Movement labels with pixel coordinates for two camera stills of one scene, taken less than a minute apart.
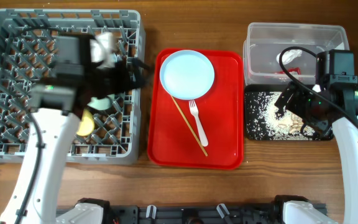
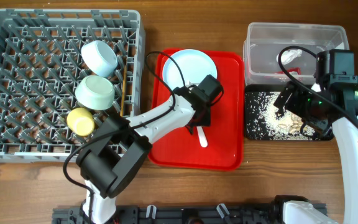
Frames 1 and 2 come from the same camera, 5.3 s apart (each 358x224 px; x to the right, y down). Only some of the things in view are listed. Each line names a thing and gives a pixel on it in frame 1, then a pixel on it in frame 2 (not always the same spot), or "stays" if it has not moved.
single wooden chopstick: (189, 125) → (123, 91)
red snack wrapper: (292, 71) stays
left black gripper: (122, 70) → (206, 120)
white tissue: (288, 56) stays
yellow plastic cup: (87, 123) stays
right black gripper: (293, 105) stays
